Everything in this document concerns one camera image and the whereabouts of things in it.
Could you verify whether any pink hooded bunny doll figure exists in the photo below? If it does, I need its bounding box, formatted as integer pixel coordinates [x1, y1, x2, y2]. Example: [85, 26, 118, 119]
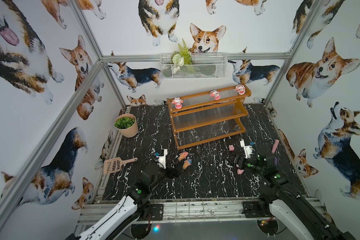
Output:
[172, 97, 183, 110]

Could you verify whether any pink white bunny doll figure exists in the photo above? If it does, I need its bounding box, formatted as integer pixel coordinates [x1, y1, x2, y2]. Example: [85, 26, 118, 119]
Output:
[235, 85, 246, 95]

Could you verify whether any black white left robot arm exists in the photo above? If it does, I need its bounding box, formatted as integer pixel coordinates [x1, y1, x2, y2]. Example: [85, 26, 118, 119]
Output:
[66, 159, 192, 240]

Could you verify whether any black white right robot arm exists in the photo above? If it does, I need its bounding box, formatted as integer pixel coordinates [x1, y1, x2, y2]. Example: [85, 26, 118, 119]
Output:
[230, 155, 355, 240]

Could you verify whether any blue pink ice cream toy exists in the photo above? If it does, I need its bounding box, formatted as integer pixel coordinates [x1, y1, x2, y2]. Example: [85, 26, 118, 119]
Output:
[183, 159, 192, 170]

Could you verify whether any pink ice cream cone toy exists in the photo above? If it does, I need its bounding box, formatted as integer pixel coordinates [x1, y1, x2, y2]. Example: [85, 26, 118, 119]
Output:
[178, 152, 189, 161]

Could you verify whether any orange wooden two-tier shelf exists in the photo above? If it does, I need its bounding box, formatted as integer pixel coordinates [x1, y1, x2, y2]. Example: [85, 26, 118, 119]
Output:
[167, 85, 252, 150]

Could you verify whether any beige slotted scoop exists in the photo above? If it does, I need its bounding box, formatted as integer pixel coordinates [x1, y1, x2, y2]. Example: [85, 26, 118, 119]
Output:
[104, 158, 138, 175]

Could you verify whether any pink pot with green succulent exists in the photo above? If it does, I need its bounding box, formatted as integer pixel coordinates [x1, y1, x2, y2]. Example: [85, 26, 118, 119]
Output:
[114, 114, 139, 138]

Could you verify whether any artificial fern with white flowers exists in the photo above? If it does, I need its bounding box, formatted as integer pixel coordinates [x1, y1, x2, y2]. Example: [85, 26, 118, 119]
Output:
[171, 39, 193, 75]

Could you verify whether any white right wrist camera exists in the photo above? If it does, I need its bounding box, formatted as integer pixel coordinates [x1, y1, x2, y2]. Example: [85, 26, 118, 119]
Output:
[240, 139, 256, 159]

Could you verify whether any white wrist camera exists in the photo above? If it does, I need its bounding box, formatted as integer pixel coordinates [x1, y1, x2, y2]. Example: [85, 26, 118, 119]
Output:
[155, 149, 168, 169]
[240, 139, 256, 159]

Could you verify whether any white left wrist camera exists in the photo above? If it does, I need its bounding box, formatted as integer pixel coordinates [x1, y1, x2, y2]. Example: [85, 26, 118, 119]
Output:
[155, 149, 168, 169]

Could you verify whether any purple spatula with pink handle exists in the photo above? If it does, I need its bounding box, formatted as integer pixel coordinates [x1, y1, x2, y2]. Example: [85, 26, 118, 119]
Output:
[271, 140, 280, 166]

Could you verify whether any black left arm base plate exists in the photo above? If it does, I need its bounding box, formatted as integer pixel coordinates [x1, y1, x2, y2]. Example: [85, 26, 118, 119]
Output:
[140, 204, 164, 222]

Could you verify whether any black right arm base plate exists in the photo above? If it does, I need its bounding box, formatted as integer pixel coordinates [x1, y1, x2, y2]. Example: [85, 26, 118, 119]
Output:
[242, 199, 272, 218]

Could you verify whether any white wire wall basket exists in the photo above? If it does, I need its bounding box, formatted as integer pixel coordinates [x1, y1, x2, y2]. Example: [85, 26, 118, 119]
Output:
[160, 53, 228, 80]

